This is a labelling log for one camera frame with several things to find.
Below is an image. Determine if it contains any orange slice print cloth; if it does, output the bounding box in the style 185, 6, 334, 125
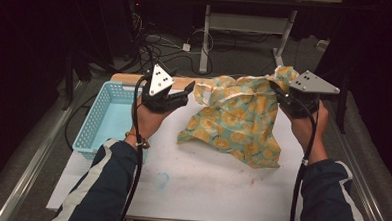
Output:
176, 61, 301, 172

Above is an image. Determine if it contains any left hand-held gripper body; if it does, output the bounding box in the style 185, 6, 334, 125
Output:
140, 62, 184, 115

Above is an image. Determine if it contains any tangle of black floor cables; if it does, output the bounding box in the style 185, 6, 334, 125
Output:
123, 0, 220, 79

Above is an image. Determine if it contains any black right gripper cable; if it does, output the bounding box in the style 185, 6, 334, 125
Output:
283, 94, 321, 221

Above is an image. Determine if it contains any white floor box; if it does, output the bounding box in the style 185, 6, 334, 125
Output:
316, 38, 330, 53

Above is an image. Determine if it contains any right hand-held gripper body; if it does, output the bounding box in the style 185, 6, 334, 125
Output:
278, 68, 342, 121

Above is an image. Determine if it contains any person's left hand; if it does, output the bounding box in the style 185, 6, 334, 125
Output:
128, 96, 174, 147

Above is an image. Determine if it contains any thin black floor cable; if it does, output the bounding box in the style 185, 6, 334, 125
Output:
63, 91, 99, 153

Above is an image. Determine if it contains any person's right hand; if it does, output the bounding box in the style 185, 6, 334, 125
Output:
283, 98, 331, 157

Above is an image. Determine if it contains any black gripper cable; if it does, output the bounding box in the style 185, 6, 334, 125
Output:
118, 74, 153, 221
283, 94, 321, 221

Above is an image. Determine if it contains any light blue perforated plastic basket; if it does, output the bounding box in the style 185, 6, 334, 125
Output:
71, 79, 153, 162

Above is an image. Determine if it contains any white metal desk frame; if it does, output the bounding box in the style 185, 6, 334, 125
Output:
185, 0, 344, 81

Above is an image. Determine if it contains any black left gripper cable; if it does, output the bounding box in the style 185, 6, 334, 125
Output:
118, 74, 153, 221

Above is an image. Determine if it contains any brown bead bracelet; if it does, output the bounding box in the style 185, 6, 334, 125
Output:
124, 130, 152, 151

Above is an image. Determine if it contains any grey metal table rail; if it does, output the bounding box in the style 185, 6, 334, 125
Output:
0, 76, 86, 221
328, 125, 392, 221

